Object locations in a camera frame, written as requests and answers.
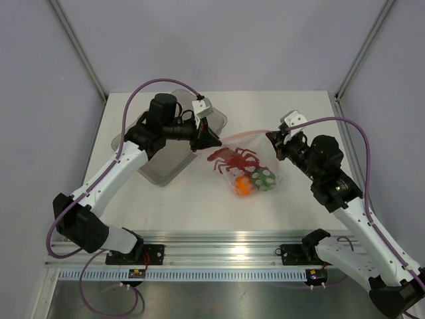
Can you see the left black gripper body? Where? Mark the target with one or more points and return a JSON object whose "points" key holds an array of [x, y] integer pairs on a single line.
{"points": [[188, 130]]}

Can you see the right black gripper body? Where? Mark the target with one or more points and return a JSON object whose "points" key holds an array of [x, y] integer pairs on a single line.
{"points": [[298, 152]]}

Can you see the green bell pepper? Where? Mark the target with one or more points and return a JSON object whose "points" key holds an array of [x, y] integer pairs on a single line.
{"points": [[263, 179]]}

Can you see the clear zip top bag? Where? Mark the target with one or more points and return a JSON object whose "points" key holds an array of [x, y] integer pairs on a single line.
{"points": [[257, 141]]}

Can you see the red toy lobster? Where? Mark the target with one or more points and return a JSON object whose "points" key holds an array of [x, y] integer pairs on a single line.
{"points": [[226, 159]]}

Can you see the orange fruit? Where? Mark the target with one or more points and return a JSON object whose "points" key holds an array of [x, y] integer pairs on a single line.
{"points": [[243, 186]]}

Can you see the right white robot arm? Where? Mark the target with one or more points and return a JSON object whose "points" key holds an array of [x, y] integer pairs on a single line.
{"points": [[392, 278]]}

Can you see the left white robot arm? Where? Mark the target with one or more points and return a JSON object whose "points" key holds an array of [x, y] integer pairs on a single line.
{"points": [[77, 216]]}

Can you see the clear grey plastic container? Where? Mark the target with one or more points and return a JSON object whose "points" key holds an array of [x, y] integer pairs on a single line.
{"points": [[176, 155]]}

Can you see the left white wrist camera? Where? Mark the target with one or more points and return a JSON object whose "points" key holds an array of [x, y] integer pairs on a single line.
{"points": [[201, 109]]}

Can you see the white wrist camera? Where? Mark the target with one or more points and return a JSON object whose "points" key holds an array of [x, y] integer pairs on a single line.
{"points": [[291, 125], [201, 109]]}

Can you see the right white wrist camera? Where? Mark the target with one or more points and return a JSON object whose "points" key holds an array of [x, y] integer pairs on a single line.
{"points": [[291, 125]]}

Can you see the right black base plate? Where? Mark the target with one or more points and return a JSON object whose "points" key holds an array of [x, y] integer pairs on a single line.
{"points": [[293, 255]]}

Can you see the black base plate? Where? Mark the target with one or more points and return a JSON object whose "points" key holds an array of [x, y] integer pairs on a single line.
{"points": [[293, 255], [150, 254]]}

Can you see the aluminium mounting rail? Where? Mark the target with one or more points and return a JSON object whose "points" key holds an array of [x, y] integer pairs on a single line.
{"points": [[222, 249]]}

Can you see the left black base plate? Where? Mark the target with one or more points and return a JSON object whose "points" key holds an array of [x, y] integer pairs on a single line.
{"points": [[150, 254]]}

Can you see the left aluminium frame post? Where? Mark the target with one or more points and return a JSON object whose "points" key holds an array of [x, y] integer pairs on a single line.
{"points": [[69, 32]]}

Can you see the aluminium frame post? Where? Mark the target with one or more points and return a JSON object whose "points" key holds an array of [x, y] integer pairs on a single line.
{"points": [[365, 48], [69, 32]]}

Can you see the white slotted cable duct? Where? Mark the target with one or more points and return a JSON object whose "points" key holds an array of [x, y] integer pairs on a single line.
{"points": [[185, 275]]}

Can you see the right aluminium frame post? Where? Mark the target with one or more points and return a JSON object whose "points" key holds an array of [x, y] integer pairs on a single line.
{"points": [[365, 48]]}

